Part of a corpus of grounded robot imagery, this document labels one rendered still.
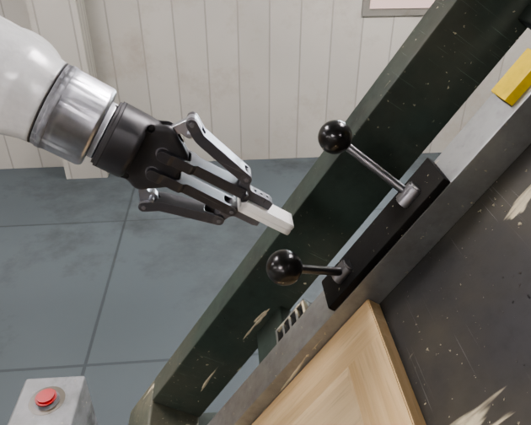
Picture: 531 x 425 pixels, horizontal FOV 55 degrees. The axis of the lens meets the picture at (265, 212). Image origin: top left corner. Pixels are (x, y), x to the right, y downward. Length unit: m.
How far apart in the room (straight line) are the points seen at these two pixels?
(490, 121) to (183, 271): 2.46
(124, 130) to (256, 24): 3.25
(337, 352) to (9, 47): 0.46
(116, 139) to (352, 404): 0.37
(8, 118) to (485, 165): 0.46
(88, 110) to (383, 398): 0.40
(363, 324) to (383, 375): 0.08
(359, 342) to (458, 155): 0.23
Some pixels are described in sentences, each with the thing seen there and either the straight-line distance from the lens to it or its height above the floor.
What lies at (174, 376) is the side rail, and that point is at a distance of 1.05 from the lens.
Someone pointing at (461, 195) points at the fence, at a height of 1.50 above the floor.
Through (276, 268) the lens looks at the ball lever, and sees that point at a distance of 0.51.
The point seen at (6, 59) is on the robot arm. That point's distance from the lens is 0.53.
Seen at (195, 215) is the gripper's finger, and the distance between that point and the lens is 0.59.
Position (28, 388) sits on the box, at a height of 0.93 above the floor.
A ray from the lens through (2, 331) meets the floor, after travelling 2.80.
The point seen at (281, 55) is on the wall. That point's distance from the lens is 3.81.
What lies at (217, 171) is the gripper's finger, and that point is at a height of 1.50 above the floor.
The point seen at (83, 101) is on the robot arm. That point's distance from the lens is 0.53.
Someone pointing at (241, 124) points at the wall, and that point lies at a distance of 3.95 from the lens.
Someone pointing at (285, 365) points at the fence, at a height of 1.26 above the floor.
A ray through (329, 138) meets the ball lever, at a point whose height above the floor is 1.54.
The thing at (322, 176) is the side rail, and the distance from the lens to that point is 0.78.
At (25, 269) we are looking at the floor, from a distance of 3.16.
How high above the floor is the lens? 1.76
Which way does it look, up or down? 32 degrees down
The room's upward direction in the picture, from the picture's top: straight up
